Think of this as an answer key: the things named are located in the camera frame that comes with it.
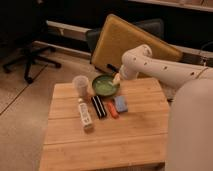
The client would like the green ceramic bowl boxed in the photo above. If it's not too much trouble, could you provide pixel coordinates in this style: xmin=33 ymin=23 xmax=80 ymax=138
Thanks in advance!
xmin=92 ymin=75 xmax=120 ymax=97

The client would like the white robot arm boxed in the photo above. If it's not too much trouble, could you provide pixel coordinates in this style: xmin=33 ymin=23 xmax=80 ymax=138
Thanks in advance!
xmin=113 ymin=44 xmax=213 ymax=88

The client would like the blue sponge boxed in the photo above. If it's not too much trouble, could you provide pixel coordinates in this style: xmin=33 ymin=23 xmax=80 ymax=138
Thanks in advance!
xmin=114 ymin=96 xmax=128 ymax=113

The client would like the orange marker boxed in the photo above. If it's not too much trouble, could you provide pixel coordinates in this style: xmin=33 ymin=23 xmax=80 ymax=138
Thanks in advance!
xmin=107 ymin=102 xmax=119 ymax=119

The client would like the black striped rectangular block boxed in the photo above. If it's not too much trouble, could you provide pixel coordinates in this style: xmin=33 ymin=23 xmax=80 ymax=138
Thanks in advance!
xmin=91 ymin=96 xmax=107 ymax=119

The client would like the clear plastic cup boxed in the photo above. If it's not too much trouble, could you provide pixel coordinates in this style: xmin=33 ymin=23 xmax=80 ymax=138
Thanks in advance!
xmin=72 ymin=75 xmax=89 ymax=97

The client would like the white plastic bottle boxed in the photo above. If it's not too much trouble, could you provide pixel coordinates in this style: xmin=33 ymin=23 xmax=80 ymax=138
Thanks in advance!
xmin=78 ymin=98 xmax=93 ymax=131

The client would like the wooden table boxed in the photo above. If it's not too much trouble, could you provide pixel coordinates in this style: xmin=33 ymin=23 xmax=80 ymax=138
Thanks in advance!
xmin=39 ymin=78 xmax=169 ymax=171

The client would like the dark chair behind cushion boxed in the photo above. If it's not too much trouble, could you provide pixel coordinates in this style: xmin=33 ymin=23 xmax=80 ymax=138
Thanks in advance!
xmin=85 ymin=18 xmax=164 ymax=53

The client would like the black office chair base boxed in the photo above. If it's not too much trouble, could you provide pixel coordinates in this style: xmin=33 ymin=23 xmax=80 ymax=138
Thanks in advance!
xmin=3 ymin=46 xmax=61 ymax=84

